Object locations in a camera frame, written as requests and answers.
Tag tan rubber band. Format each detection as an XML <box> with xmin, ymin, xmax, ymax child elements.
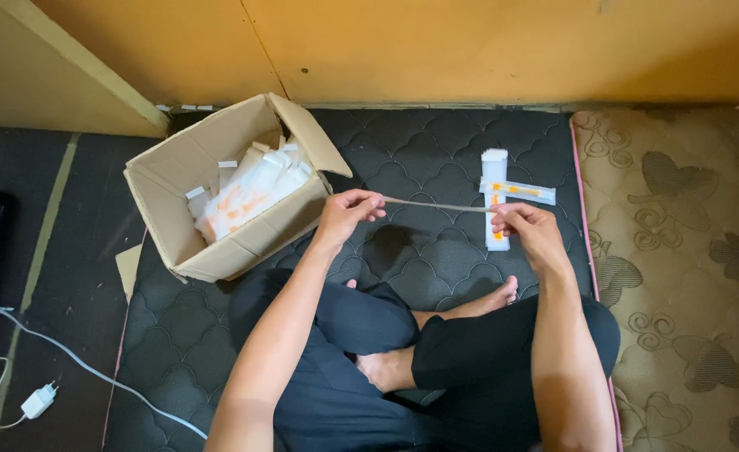
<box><xmin>380</xmin><ymin>196</ymin><xmax>496</xmax><ymax>215</ymax></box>

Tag cardboard scrap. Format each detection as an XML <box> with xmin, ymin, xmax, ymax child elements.
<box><xmin>115</xmin><ymin>243</ymin><xmax>145</xmax><ymax>303</ymax></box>

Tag small stack of white sachets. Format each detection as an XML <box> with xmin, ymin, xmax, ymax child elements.
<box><xmin>480</xmin><ymin>148</ymin><xmax>511</xmax><ymax>252</ymax></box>

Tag dark quilted mattress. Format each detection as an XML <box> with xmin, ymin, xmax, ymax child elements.
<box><xmin>102</xmin><ymin>108</ymin><xmax>625</xmax><ymax>452</ymax></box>

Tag single white orange printed sachet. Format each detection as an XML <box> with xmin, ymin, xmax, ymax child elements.
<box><xmin>479</xmin><ymin>178</ymin><xmax>557</xmax><ymax>207</ymax></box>

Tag beige floral patterned mattress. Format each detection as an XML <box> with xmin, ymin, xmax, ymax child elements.
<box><xmin>570</xmin><ymin>105</ymin><xmax>739</xmax><ymax>452</ymax></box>

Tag white paper scraps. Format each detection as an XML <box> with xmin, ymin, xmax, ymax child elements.
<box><xmin>155</xmin><ymin>103</ymin><xmax>218</xmax><ymax>114</ymax></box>

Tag white charger plug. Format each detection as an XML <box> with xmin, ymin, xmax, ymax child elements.
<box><xmin>21</xmin><ymin>381</ymin><xmax>60</xmax><ymax>421</ymax></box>

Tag open cardboard box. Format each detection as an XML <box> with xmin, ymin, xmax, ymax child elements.
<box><xmin>123</xmin><ymin>92</ymin><xmax>354</xmax><ymax>284</ymax></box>

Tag person's black trousers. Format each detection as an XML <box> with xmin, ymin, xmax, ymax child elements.
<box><xmin>228</xmin><ymin>269</ymin><xmax>622</xmax><ymax>452</ymax></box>

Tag person's right hand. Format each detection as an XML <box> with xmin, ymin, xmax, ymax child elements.
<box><xmin>490</xmin><ymin>201</ymin><xmax>565</xmax><ymax>271</ymax></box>

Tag pale wooden frame strip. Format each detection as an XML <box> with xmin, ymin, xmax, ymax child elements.
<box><xmin>0</xmin><ymin>0</ymin><xmax>171</xmax><ymax>134</ymax></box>

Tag thick pale grey cable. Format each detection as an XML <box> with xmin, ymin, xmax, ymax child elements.
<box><xmin>0</xmin><ymin>295</ymin><xmax>209</xmax><ymax>441</ymax></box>

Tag person's bare foot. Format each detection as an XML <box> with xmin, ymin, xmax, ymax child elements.
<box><xmin>355</xmin><ymin>348</ymin><xmax>418</xmax><ymax>394</ymax></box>
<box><xmin>410</xmin><ymin>275</ymin><xmax>520</xmax><ymax>331</ymax></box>

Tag person's left hand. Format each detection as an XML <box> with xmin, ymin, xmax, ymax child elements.
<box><xmin>314</xmin><ymin>188</ymin><xmax>388</xmax><ymax>256</ymax></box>

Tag pile of white orange sachets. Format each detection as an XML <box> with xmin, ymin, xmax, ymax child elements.
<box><xmin>184</xmin><ymin>137</ymin><xmax>316</xmax><ymax>245</ymax></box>

